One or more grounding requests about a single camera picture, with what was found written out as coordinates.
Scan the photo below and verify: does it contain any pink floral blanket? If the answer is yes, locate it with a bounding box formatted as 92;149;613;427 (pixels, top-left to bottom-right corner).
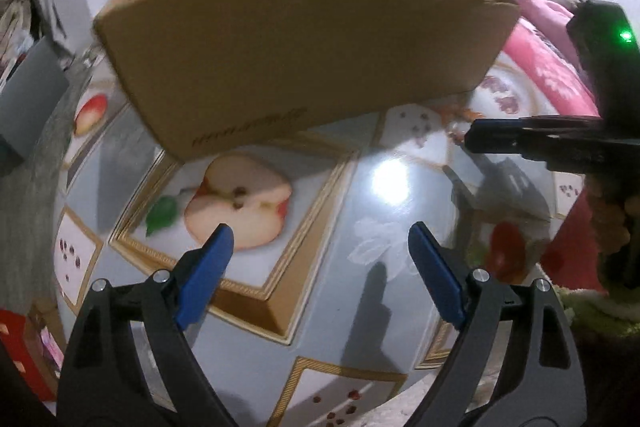
492;0;602;118

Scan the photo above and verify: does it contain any cardboard box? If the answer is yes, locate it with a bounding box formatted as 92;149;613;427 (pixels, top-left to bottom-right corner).
92;0;522;162

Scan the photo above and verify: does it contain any fruit-print tablecloth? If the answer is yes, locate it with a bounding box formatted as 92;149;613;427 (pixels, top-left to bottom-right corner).
52;57;601;427

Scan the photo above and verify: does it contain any red box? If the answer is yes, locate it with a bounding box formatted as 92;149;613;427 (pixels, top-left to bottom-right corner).
0;308;57;404

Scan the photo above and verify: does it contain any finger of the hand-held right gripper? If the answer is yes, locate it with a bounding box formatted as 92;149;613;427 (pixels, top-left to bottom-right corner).
463;115;605;176

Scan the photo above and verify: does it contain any yellow-green fleece garment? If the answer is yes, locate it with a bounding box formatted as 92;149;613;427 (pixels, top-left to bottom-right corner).
552;282;640;349

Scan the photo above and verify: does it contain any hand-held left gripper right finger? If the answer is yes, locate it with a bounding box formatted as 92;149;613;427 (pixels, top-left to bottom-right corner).
407;221;589;427

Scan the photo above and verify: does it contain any grey box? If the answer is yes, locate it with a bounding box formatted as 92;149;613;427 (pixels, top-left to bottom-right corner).
0;36;71;178

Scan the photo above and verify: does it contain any red cloth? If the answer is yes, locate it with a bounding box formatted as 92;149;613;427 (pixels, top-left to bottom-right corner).
539;189;609;281

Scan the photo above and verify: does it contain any person's right hand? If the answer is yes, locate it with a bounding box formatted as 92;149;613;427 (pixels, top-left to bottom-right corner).
587;174;633;293

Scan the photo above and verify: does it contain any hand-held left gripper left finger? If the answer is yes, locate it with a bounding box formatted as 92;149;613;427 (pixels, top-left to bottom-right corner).
56;223;239;427

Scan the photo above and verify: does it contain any pile of pale clothes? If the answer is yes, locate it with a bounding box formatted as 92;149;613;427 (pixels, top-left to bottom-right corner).
0;0;37;75

